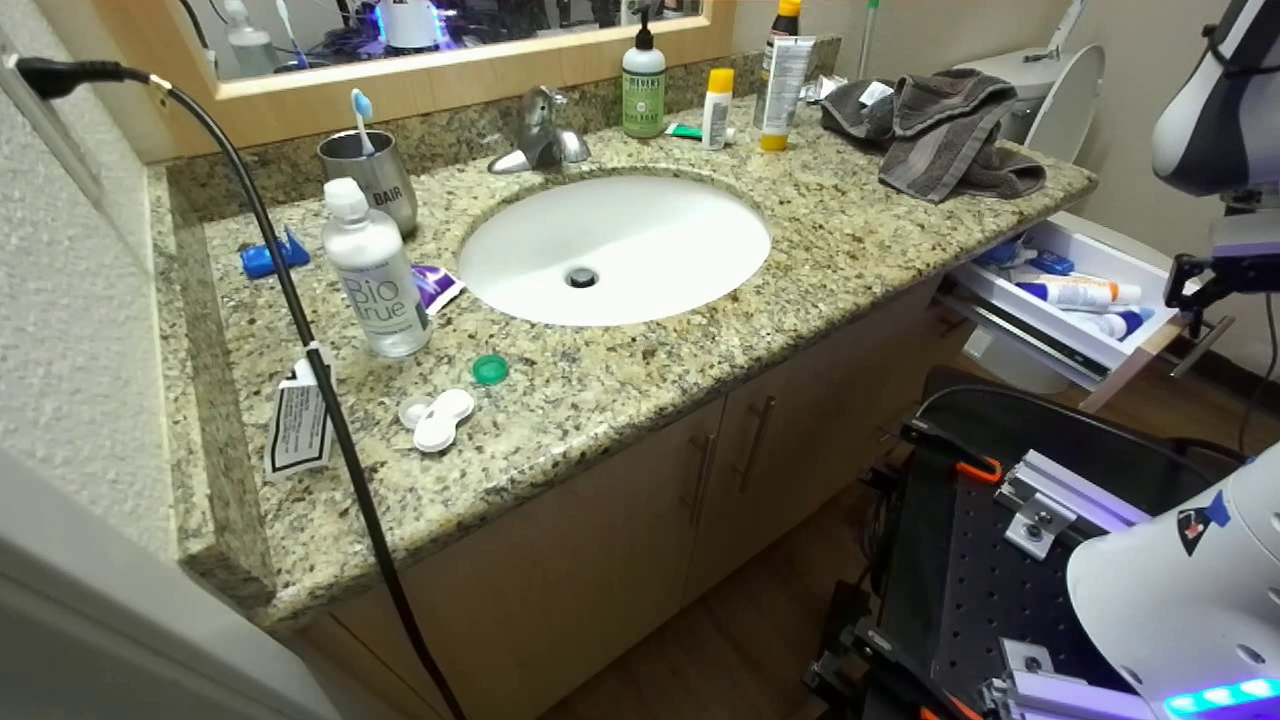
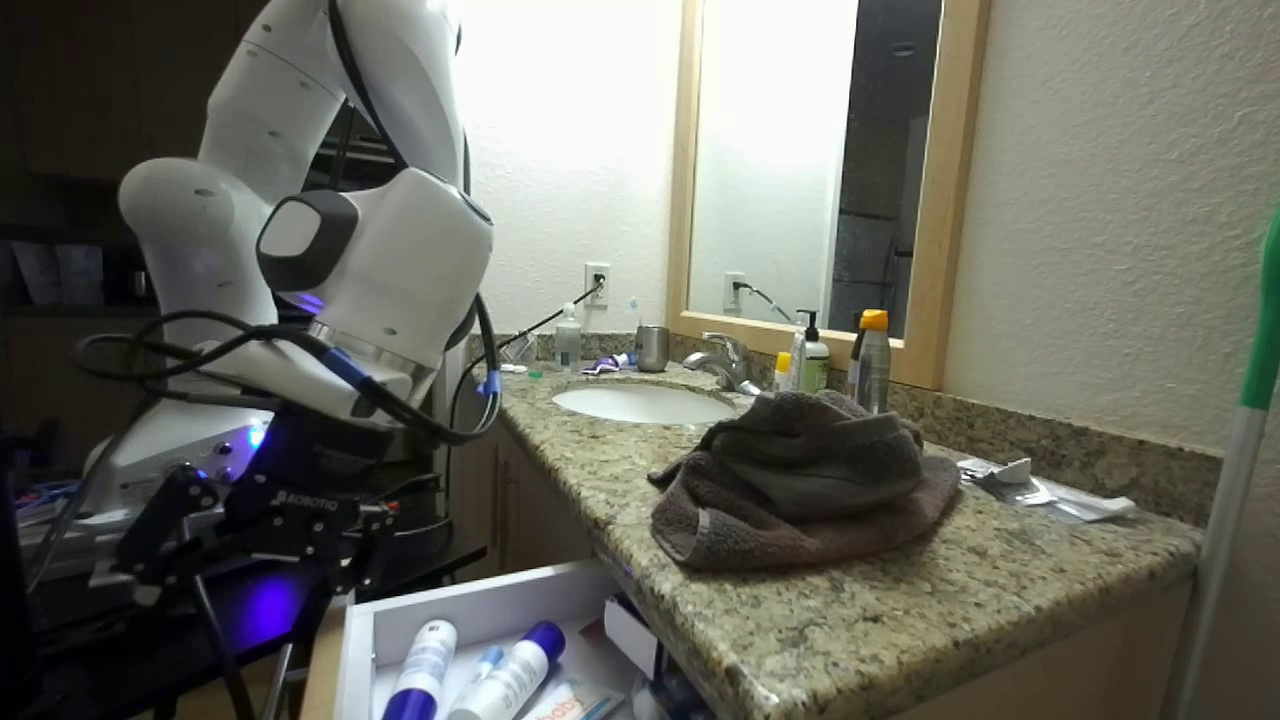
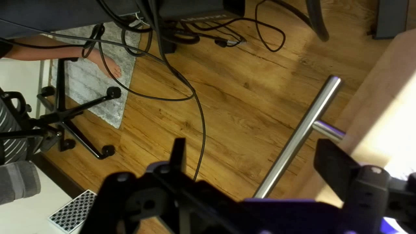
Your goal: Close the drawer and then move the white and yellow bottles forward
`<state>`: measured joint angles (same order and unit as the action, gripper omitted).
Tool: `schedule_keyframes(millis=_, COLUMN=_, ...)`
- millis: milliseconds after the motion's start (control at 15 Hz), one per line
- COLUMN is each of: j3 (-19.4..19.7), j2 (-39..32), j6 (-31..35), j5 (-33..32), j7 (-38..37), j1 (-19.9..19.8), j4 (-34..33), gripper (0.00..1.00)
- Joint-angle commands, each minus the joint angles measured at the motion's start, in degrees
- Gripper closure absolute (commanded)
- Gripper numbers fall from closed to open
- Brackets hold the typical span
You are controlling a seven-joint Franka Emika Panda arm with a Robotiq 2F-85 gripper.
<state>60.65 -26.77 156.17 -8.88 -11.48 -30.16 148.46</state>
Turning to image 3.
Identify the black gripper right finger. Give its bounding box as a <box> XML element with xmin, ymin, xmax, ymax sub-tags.
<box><xmin>313</xmin><ymin>137</ymin><xmax>416</xmax><ymax>234</ymax></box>

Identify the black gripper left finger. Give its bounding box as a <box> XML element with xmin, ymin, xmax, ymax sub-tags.
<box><xmin>82</xmin><ymin>136</ymin><xmax>226</xmax><ymax>234</ymax></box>

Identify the wooden drawer with metal handle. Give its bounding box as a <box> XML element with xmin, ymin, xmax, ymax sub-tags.
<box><xmin>252</xmin><ymin>27</ymin><xmax>416</xmax><ymax>209</ymax></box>

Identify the dotted white panel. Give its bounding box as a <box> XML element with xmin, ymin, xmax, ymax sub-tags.
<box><xmin>48</xmin><ymin>188</ymin><xmax>97</xmax><ymax>234</ymax></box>

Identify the black office chair base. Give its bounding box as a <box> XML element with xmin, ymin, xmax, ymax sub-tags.
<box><xmin>0</xmin><ymin>57</ymin><xmax>123</xmax><ymax>161</ymax></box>

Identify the grey rug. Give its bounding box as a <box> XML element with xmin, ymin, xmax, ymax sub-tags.
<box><xmin>51</xmin><ymin>20</ymin><xmax>142</xmax><ymax>130</ymax></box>

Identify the grey striped cloth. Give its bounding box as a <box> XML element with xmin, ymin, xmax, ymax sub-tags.
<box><xmin>0</xmin><ymin>98</ymin><xmax>43</xmax><ymax>205</ymax></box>

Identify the bare person foot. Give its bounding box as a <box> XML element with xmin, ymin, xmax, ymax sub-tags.
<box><xmin>5</xmin><ymin>36</ymin><xmax>123</xmax><ymax>80</ymax></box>

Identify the dark box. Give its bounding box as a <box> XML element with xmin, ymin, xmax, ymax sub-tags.
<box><xmin>373</xmin><ymin>0</ymin><xmax>416</xmax><ymax>40</ymax></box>

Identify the black curved chair leg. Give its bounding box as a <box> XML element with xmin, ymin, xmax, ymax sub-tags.
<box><xmin>304</xmin><ymin>0</ymin><xmax>330</xmax><ymax>42</ymax></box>

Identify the dark desk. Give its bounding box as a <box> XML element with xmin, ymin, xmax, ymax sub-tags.
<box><xmin>0</xmin><ymin>0</ymin><xmax>247</xmax><ymax>41</ymax></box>

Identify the long black floor cable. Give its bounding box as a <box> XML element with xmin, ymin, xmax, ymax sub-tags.
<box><xmin>95</xmin><ymin>0</ymin><xmax>208</xmax><ymax>182</ymax></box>

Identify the looped black floor cable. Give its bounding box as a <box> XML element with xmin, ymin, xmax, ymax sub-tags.
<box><xmin>213</xmin><ymin>0</ymin><xmax>287</xmax><ymax>54</ymax></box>

